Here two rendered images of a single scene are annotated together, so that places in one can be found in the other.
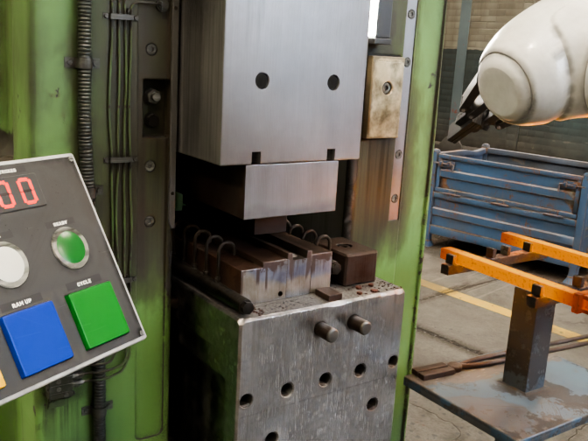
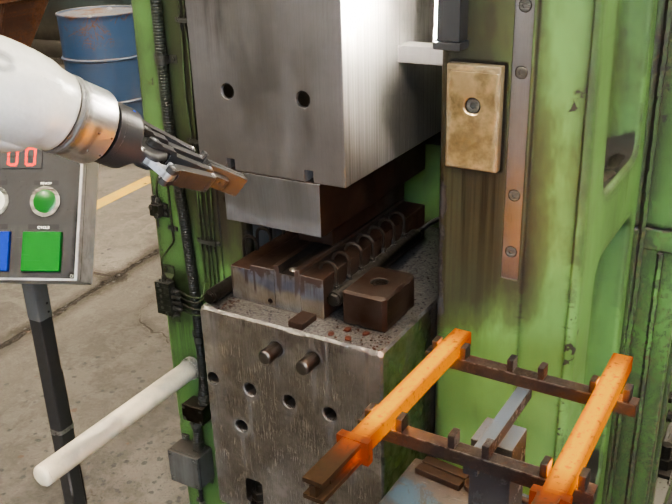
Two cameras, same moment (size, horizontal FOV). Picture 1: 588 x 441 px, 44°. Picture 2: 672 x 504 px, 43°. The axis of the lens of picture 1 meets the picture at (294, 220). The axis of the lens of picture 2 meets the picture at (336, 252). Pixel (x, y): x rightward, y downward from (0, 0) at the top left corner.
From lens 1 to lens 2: 1.56 m
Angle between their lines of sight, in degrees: 64
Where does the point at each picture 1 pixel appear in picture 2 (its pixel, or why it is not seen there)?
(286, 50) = (247, 62)
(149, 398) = not seen: hidden behind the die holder
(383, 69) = (463, 81)
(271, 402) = (236, 392)
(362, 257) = (362, 300)
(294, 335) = (250, 342)
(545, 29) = not seen: outside the picture
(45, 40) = (141, 40)
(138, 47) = not seen: hidden behind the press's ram
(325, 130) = (299, 150)
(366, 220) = (464, 265)
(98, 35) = (173, 36)
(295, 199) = (274, 214)
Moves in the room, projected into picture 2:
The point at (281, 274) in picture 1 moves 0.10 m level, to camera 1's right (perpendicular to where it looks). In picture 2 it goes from (268, 282) to (288, 304)
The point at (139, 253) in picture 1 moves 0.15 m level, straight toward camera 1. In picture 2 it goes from (222, 224) to (155, 242)
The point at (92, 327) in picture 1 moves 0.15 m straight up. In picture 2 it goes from (28, 258) to (14, 181)
